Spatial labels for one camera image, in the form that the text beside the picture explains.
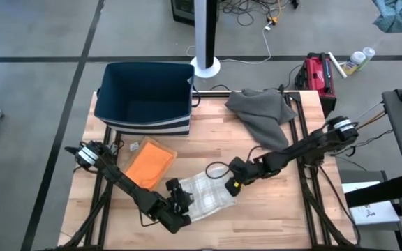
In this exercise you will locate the navy white striped fabric bin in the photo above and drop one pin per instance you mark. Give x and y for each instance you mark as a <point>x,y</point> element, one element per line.
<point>145,90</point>

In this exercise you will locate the yellow plug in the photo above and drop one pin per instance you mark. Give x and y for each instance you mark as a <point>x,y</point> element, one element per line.
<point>273,20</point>

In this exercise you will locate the yellow label wipes canister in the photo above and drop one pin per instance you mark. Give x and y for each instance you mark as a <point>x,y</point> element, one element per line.
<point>355,61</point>

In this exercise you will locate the black aluminium table frame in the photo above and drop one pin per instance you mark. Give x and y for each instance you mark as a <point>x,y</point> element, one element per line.
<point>215,94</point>

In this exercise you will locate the white towel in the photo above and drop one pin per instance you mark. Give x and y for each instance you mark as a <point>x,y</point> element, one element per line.
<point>208,195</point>

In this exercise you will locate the black flat bar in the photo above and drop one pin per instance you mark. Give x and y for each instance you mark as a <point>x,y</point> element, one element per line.
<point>379,193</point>

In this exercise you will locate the teal patterned cloth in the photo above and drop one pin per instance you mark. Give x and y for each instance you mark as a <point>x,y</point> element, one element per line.
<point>400,15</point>

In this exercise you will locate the black box device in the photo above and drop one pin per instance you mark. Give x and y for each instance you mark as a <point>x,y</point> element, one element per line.
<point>183,10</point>

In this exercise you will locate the pale orange waffle towel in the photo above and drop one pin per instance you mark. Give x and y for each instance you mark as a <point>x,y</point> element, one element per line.
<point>134,146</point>

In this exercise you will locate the white tube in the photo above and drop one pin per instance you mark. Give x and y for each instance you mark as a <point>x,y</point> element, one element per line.
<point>337,65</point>

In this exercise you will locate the red tool bag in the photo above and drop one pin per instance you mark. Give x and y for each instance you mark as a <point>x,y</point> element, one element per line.
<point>318,76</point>

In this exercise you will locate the white paper sheet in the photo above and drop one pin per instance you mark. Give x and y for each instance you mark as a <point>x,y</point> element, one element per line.
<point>372,212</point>

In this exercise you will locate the grey towel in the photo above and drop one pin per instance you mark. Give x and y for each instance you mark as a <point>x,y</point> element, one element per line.
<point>260,111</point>

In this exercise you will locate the clear plastic bottle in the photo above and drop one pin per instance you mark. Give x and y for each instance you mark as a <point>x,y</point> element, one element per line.
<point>368,54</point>

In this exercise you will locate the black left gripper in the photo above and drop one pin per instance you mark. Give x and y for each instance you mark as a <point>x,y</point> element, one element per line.
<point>174,216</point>

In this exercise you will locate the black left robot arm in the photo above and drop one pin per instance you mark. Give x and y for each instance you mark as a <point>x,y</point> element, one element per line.
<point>127,184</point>

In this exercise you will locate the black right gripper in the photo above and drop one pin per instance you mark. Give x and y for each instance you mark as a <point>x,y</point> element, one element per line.
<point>244,171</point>

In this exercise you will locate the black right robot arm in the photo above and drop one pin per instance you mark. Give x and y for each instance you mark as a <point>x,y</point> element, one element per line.
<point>291,153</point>

